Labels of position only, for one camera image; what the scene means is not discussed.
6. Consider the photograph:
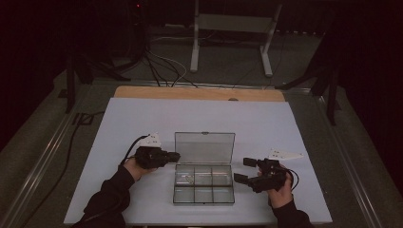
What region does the clear plastic compartment box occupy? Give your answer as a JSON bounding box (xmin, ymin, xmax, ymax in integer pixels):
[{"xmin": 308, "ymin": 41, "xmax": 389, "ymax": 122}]
[{"xmin": 172, "ymin": 131, "xmax": 237, "ymax": 206}]

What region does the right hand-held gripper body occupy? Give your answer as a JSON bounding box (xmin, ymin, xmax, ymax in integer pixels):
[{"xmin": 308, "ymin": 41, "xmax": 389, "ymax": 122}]
[{"xmin": 251, "ymin": 148, "xmax": 304, "ymax": 194}]

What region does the hand-held gripper black cable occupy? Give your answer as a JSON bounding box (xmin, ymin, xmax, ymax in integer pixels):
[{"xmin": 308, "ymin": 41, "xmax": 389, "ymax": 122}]
[
  {"xmin": 119, "ymin": 134, "xmax": 150, "ymax": 167},
  {"xmin": 284, "ymin": 168, "xmax": 300, "ymax": 192}
]

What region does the bundle of black floor cables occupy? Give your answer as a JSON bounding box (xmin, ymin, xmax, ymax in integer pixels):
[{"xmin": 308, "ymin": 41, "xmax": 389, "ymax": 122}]
[{"xmin": 144, "ymin": 47, "xmax": 199, "ymax": 88}]

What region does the dark equipment tower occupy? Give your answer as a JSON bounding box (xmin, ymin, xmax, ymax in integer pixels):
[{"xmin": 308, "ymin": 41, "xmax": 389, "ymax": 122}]
[{"xmin": 104, "ymin": 0, "xmax": 150, "ymax": 65}]

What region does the long black floor cable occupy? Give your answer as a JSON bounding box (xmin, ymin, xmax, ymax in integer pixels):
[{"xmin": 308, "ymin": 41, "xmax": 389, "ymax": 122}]
[{"xmin": 18, "ymin": 110, "xmax": 106, "ymax": 228}]

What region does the left hand-held gripper black cable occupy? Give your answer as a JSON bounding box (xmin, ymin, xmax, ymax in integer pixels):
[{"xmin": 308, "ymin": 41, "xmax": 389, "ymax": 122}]
[{"xmin": 119, "ymin": 134, "xmax": 150, "ymax": 167}]

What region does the white floor cable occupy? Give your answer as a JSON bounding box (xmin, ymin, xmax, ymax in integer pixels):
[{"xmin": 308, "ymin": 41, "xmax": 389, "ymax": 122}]
[{"xmin": 148, "ymin": 34, "xmax": 188, "ymax": 87}]

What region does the black tripod stand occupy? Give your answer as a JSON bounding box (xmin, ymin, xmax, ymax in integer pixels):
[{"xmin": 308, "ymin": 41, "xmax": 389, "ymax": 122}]
[{"xmin": 275, "ymin": 31, "xmax": 343, "ymax": 126}]

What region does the white metal stand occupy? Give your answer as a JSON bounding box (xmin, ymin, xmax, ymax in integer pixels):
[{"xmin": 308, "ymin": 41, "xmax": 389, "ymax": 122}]
[{"xmin": 189, "ymin": 0, "xmax": 283, "ymax": 78}]

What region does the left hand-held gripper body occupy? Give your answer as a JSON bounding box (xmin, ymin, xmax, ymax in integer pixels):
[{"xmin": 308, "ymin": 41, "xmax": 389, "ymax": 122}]
[{"xmin": 134, "ymin": 132, "xmax": 171, "ymax": 170}]

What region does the metal floor rail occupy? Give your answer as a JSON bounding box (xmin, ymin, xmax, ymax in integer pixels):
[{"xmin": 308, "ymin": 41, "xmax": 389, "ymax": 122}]
[
  {"xmin": 91, "ymin": 79, "xmax": 313, "ymax": 93},
  {"xmin": 0, "ymin": 91, "xmax": 89, "ymax": 228},
  {"xmin": 312, "ymin": 91, "xmax": 384, "ymax": 228}
]

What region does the person's right hand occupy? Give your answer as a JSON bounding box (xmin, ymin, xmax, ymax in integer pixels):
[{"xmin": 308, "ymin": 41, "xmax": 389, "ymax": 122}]
[{"xmin": 257, "ymin": 164, "xmax": 295, "ymax": 209}]

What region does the right hand-held gripper black cable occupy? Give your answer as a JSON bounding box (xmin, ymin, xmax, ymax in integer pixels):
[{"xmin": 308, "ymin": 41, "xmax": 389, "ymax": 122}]
[{"xmin": 284, "ymin": 168, "xmax": 300, "ymax": 192}]

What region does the white table mat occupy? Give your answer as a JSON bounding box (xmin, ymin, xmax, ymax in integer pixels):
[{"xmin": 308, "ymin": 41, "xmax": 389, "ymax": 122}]
[{"xmin": 63, "ymin": 97, "xmax": 333, "ymax": 226}]

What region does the person's left hand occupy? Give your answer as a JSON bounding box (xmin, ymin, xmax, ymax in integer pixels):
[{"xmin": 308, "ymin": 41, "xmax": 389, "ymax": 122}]
[{"xmin": 123, "ymin": 156, "xmax": 158, "ymax": 182}]

